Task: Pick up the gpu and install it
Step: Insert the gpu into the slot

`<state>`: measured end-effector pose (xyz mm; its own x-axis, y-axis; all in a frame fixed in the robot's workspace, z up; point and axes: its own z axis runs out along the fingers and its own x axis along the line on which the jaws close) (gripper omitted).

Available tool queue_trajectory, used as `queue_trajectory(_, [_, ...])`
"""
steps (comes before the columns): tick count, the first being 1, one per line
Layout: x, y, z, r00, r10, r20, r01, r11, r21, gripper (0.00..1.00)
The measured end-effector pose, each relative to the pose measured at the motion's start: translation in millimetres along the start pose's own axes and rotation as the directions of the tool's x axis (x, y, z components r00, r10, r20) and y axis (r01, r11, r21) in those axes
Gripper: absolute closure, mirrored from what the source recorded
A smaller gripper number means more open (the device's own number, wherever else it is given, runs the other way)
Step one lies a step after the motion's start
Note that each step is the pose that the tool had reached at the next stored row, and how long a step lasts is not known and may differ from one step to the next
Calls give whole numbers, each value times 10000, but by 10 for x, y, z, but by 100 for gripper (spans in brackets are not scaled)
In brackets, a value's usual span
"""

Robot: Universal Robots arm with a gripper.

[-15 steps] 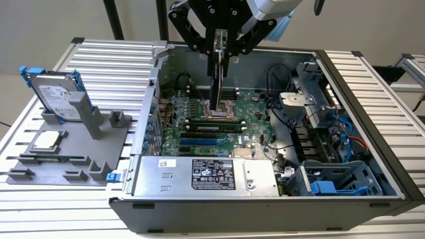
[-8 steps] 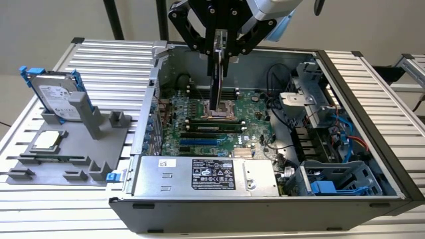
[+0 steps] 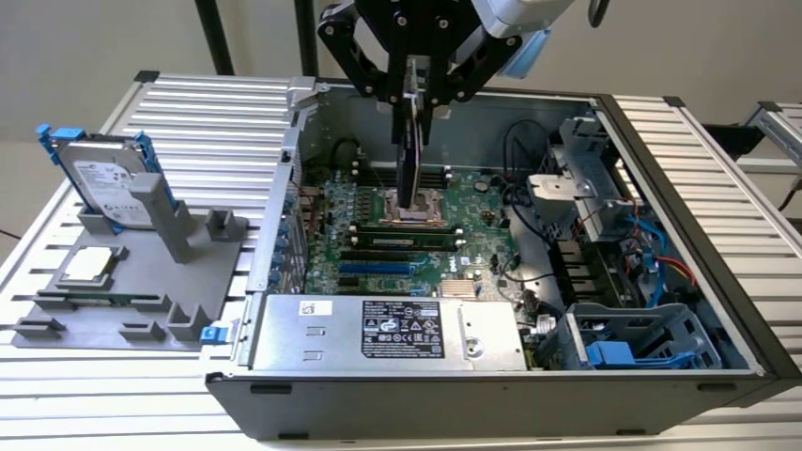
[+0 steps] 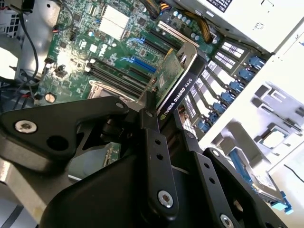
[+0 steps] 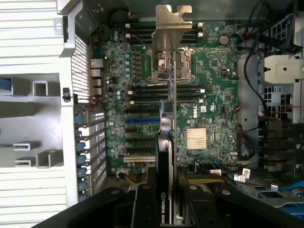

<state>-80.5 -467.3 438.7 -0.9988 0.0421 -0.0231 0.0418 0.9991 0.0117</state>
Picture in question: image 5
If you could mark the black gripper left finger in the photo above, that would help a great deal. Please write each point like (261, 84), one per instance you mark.
(145, 209)

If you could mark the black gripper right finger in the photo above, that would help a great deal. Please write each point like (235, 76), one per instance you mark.
(202, 209)

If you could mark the green graphics card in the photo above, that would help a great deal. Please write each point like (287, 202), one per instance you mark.
(166, 152)

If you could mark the silver chipset heatsink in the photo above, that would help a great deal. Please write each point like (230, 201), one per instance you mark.
(196, 139)

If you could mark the blue-grey disk bay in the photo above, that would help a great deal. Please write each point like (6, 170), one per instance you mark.
(273, 202)

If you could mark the blue expansion slot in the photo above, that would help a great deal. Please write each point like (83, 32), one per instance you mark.
(140, 120)

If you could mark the green motherboard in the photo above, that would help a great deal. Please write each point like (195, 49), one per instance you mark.
(213, 114)

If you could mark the green RAM stick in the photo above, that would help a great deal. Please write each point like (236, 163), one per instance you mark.
(145, 102)

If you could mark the open grey PC case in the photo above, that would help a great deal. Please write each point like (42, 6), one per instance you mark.
(66, 133)

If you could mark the CPU socket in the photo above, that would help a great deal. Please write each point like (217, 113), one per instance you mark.
(187, 69)

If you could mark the grey parts rack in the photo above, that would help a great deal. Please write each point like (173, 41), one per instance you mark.
(28, 111)

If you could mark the metal drive cage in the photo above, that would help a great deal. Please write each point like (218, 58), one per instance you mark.
(282, 69)

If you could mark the coin cell battery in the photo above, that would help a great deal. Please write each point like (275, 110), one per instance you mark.
(223, 39)

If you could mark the hard disk in blue carrier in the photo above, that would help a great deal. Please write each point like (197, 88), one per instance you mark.
(4, 85)

